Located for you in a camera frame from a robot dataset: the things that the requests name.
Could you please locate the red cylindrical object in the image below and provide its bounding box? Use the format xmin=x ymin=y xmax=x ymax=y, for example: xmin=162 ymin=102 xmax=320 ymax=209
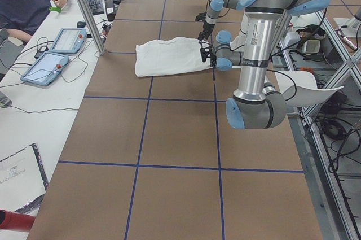
xmin=1 ymin=210 xmax=36 ymax=232

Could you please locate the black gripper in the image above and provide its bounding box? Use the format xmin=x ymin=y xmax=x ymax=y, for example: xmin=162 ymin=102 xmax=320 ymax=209
xmin=197 ymin=23 xmax=214 ymax=42
xmin=209 ymin=54 xmax=217 ymax=68

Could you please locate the black computer keyboard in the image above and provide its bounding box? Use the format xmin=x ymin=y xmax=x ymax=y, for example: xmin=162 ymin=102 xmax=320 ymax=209
xmin=86 ymin=0 xmax=104 ymax=15

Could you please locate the upper blue teach pendant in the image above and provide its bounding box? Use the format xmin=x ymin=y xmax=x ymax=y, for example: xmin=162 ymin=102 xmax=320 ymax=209
xmin=50 ymin=28 xmax=87 ymax=54

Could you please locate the lower blue teach pendant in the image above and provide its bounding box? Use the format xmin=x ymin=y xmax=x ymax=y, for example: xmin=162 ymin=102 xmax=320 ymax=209
xmin=20 ymin=51 xmax=70 ymax=86

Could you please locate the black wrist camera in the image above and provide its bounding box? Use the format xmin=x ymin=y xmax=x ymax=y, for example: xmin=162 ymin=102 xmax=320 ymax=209
xmin=195 ymin=12 xmax=206 ymax=22
xmin=199 ymin=41 xmax=212 ymax=63

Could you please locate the blue teach pendant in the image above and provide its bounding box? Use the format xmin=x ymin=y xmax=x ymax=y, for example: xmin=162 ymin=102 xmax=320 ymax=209
xmin=50 ymin=28 xmax=87 ymax=54
xmin=20 ymin=51 xmax=70 ymax=86

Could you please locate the white central mounting column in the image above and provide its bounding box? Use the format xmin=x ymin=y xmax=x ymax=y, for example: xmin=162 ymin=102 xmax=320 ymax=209
xmin=228 ymin=14 xmax=248 ymax=66

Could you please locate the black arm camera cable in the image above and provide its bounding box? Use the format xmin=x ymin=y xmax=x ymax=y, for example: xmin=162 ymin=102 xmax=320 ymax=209
xmin=265 ymin=67 xmax=298 ymax=102

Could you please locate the black computer mouse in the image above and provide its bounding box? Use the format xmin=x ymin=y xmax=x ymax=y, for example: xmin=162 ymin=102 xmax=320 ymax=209
xmin=76 ymin=21 xmax=86 ymax=28

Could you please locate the aluminium frame post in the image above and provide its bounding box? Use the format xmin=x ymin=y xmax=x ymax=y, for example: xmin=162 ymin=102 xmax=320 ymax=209
xmin=77 ymin=0 xmax=105 ymax=55

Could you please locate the seated person in dark shirt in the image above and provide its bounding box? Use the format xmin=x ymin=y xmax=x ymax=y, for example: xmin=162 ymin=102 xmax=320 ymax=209
xmin=1 ymin=0 xmax=68 ymax=42

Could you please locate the white plastic chair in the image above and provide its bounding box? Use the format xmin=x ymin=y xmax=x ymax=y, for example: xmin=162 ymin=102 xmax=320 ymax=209
xmin=275 ymin=71 xmax=344 ymax=107

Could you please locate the white long-sleeve printed shirt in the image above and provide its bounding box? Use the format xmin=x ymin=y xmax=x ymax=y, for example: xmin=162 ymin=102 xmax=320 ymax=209
xmin=135 ymin=37 xmax=210 ymax=77

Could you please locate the green plastic clamp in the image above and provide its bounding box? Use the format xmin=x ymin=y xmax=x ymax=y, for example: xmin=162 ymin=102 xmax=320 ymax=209
xmin=49 ymin=7 xmax=61 ymax=13

